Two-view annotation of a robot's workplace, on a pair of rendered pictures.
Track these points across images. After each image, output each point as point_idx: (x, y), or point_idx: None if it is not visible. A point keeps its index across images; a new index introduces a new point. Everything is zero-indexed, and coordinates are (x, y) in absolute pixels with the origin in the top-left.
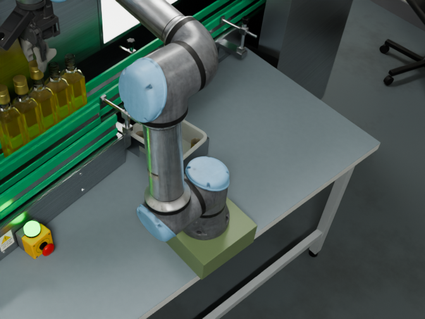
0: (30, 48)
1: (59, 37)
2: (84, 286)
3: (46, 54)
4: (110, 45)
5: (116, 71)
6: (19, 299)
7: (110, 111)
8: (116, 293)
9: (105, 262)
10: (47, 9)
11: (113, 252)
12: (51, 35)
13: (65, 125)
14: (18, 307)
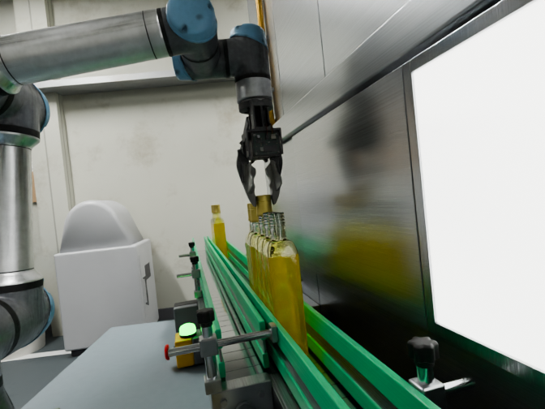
0: (268, 176)
1: (356, 221)
2: (112, 378)
3: (248, 179)
4: (497, 379)
5: (360, 366)
6: (158, 349)
7: (287, 387)
8: (72, 393)
9: (108, 396)
10: (251, 119)
11: (108, 404)
12: (251, 156)
13: (249, 300)
14: (152, 348)
